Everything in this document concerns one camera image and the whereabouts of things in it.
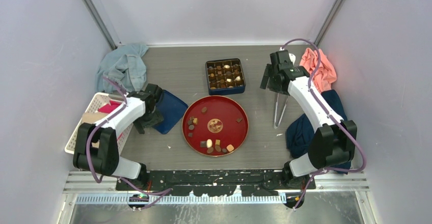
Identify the pink cloth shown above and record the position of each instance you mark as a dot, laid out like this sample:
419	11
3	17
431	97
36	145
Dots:
326	73

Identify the light blue cloth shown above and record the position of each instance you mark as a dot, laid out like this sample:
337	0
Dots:
125	67

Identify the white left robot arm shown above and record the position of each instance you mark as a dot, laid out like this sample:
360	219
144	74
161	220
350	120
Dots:
96	147

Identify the red round tray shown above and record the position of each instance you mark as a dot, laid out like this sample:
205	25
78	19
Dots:
225	123

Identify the metal tongs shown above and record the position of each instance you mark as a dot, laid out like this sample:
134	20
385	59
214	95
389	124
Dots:
280	105

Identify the white oval chocolate bottom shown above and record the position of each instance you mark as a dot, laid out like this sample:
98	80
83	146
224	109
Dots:
209	143

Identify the blue box lid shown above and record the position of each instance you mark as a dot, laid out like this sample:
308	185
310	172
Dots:
172	110

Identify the magenta cloth in basket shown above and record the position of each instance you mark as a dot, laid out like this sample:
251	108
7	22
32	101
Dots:
109	107

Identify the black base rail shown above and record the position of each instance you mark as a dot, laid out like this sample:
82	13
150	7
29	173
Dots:
215	183

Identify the tan cloth in basket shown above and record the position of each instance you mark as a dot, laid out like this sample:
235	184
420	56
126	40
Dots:
91	118

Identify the dark navy cloth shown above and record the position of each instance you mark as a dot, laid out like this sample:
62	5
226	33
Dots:
300	133

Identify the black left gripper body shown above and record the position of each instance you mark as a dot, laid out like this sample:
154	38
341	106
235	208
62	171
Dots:
149	119

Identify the blue chocolate box with dividers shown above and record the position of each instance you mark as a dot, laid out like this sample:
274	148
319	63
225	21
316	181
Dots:
217	75

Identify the caramel cube chocolate bottom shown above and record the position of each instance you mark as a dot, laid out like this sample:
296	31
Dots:
230	148

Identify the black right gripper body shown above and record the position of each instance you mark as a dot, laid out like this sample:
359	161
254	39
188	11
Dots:
273	85

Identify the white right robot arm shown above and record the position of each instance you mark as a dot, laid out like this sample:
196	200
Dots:
332	143

